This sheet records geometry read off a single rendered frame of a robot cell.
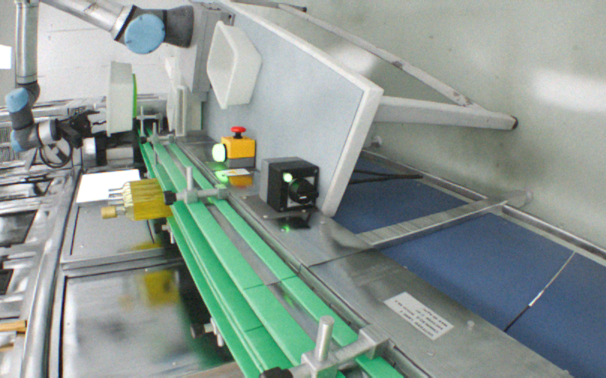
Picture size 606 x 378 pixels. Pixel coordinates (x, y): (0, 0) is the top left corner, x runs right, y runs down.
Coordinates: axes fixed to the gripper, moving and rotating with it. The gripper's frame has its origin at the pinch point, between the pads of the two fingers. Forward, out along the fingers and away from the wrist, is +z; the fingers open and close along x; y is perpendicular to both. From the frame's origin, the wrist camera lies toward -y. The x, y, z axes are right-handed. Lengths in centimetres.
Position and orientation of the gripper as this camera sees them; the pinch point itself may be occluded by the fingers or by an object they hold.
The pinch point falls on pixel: (112, 118)
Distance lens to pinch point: 107.3
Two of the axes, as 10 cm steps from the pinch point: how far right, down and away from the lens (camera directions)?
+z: 8.8, -2.3, 4.1
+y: -4.6, -6.0, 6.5
